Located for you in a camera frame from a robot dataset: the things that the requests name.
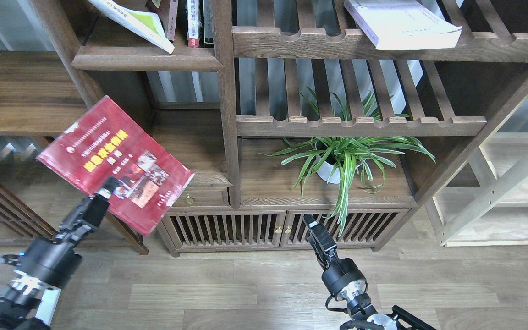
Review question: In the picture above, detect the white red upright book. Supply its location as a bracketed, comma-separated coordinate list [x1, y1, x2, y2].
[186, 0, 201, 49]

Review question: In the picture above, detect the red cover book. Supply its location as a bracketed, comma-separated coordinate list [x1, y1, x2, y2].
[38, 96, 194, 236]

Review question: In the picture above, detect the white thick book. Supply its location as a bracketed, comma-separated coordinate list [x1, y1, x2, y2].
[344, 0, 462, 51]

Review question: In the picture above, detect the white plant pot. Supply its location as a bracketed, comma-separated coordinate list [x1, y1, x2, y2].
[316, 156, 341, 184]

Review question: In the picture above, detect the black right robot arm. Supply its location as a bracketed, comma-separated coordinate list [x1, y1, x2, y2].
[303, 214, 433, 330]

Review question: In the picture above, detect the dark wooden bookshelf cabinet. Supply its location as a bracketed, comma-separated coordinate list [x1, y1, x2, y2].
[27, 0, 528, 258]

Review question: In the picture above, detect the green spider plant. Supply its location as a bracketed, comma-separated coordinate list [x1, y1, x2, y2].
[264, 86, 435, 237]

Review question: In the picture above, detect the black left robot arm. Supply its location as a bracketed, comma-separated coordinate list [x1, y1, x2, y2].
[0, 177, 120, 330]

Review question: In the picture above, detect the light wooden shelf unit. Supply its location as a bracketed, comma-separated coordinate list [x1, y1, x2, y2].
[423, 60, 528, 247]

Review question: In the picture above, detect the dark green upright book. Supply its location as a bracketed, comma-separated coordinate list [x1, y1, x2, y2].
[202, 0, 214, 47]

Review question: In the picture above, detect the dark wooden side table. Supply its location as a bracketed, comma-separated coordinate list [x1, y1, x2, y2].
[0, 51, 149, 256]

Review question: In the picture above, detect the white flat bar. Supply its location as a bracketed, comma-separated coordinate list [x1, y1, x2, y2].
[34, 288, 61, 327]

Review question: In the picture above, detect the yellow green cover book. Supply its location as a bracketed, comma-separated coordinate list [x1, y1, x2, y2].
[90, 0, 175, 54]

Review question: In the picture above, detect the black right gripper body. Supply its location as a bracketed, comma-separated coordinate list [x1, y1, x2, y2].
[308, 224, 367, 301]

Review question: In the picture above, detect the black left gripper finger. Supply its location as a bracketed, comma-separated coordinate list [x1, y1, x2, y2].
[97, 177, 120, 200]

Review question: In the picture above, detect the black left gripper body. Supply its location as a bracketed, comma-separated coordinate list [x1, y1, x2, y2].
[0, 195, 109, 289]

